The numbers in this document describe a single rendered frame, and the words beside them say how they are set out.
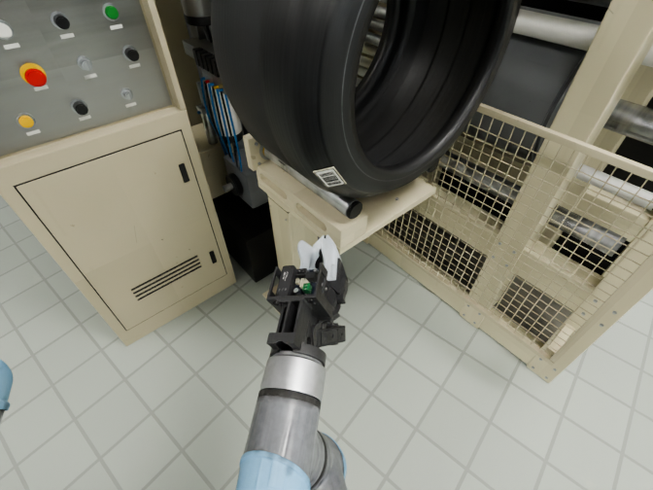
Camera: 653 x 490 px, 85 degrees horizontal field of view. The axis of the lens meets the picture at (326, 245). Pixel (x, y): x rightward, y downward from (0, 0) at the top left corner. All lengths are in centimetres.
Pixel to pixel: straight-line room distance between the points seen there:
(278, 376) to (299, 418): 5
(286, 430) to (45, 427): 146
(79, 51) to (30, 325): 132
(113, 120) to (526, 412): 175
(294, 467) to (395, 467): 107
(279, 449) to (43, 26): 109
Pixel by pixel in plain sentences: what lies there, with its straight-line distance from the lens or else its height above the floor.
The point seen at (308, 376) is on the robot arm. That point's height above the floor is 102.
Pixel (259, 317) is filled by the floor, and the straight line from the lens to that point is 171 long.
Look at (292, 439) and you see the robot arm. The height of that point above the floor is 101.
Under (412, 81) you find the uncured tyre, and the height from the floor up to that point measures 104.
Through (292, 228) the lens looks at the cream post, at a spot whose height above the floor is 54.
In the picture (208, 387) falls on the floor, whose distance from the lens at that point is 160.
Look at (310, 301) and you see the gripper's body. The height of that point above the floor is 104.
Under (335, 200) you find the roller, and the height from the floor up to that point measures 91.
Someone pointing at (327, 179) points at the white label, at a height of 104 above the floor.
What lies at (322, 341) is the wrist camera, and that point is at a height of 98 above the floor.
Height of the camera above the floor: 142
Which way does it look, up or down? 46 degrees down
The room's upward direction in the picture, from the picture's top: straight up
